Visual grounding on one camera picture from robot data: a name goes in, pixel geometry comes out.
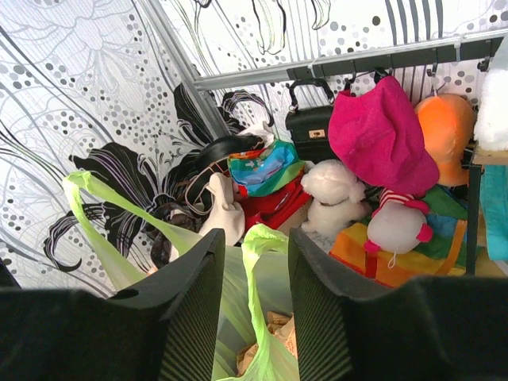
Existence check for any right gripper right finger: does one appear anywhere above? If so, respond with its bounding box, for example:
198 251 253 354
288 229 507 380

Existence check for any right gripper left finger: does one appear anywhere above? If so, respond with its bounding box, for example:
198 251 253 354
1 229 225 380

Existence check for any green plastic trash bag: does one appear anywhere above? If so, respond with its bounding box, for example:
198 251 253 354
63 171 299 380

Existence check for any cream canvas tote bag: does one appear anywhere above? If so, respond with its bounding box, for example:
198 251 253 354
198 173 245 245

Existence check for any magenta fabric bag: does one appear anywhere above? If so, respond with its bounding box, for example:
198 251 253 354
329 75 440 194

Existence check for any crumpled brown paper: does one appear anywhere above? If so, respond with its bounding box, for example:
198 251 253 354
237 311 298 377

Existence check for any pink white plush doll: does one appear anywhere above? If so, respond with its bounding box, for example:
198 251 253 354
364 188 433 255

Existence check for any rainbow striped cloth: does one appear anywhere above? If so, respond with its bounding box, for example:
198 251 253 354
329 186 468 287

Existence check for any cream plush lamb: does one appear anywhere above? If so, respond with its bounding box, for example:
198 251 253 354
301 160 371 238

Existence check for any red clothing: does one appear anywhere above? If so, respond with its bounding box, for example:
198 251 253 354
240 174 311 231

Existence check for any colourful patterned cloth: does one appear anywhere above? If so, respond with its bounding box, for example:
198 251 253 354
227 140 306 197

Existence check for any black round hat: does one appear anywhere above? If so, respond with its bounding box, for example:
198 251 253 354
194 134 264 173

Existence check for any black leather handbag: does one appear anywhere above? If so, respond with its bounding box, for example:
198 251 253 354
285 78 337 164

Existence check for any teal folded cloth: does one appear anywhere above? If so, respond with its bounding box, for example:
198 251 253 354
480 165 507 261

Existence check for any orange plush toy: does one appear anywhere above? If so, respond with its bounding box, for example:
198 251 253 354
415 94 475 187

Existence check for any white plush dog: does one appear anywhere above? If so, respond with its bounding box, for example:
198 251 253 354
474 34 507 151

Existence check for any dark braided strap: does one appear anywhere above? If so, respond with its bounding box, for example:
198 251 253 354
142 201 203 269

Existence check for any black hook rail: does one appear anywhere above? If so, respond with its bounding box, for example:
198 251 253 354
287 29 507 80

